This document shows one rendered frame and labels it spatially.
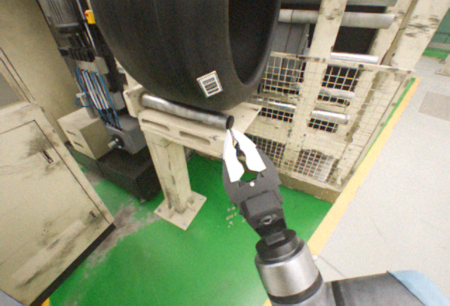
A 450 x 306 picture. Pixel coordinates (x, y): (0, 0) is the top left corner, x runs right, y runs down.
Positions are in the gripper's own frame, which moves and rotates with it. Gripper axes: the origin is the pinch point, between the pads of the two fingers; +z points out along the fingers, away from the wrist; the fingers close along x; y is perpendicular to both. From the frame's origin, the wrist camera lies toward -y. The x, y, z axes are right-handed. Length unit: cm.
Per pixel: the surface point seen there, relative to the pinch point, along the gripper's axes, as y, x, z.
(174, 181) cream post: 71, -41, 4
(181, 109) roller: 21.2, -11.9, 18.7
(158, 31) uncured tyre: -6.3, -4.8, 20.2
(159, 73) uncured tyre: 2.1, -9.5, 19.1
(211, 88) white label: 5.2, -0.3, 12.4
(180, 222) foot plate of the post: 93, -55, -20
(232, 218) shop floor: 101, -23, -30
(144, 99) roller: 24.0, -23.7, 29.0
